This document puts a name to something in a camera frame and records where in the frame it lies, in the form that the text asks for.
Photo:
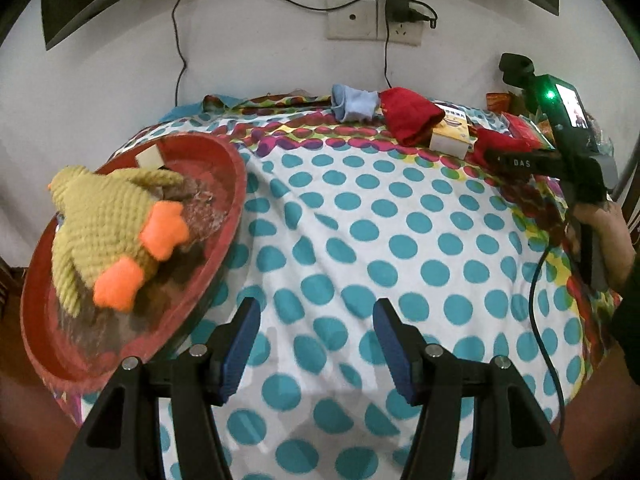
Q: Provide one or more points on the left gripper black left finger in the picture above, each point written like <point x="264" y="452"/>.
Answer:
<point x="120" y="439"/>

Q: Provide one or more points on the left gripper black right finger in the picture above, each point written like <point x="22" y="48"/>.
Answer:
<point x="511" y="437"/>

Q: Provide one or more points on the yellow knitted duck toy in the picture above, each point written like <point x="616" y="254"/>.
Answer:
<point x="115" y="233"/>

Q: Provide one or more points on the red cigarette box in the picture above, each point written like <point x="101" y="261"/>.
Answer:
<point x="150" y="158"/>

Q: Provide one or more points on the right hand of person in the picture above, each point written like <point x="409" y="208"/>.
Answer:
<point x="618" y="253"/>

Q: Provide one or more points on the red flat packet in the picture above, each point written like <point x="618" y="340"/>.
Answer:
<point x="521" y="129"/>

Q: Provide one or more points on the snack bags pile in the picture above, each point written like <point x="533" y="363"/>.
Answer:
<point x="509" y="102"/>

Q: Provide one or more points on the red rusty round tray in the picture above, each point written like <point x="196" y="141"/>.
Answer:
<point x="78" y="355"/>

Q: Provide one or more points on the red pouch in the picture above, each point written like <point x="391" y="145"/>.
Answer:
<point x="489" y="144"/>

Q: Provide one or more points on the yellow medicine box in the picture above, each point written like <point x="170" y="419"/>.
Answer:
<point x="451" y="136"/>

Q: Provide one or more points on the red folded cloth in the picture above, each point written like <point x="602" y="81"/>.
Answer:
<point x="409" y="117"/>

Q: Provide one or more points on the light blue folded sock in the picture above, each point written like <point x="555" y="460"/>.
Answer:
<point x="353" y="105"/>

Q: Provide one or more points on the colourful polka dot bedsheet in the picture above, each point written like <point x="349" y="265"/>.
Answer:
<point x="337" y="216"/>

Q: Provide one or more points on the black power adapter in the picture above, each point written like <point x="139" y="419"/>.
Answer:
<point x="397" y="11"/>

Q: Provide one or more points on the blue cloth under sheet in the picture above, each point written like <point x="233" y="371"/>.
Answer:
<point x="214" y="103"/>

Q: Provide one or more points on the white wall socket plate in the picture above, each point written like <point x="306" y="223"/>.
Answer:
<point x="365" y="20"/>

